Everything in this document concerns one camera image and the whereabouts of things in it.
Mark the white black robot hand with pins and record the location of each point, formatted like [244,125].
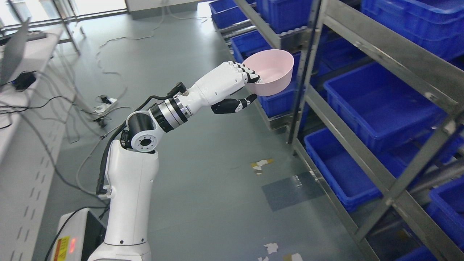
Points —
[213,89]

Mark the pink bowl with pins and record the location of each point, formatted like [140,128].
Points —
[274,67]

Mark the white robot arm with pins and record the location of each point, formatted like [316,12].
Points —
[128,168]

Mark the robot base box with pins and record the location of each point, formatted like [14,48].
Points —
[79,234]

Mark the steel shelf rack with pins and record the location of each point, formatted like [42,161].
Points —
[378,104]

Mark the power strip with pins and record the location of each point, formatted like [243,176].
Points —
[106,104]

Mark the white desk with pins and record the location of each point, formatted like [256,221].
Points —
[30,141]

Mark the laptop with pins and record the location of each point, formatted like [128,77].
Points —
[13,52]

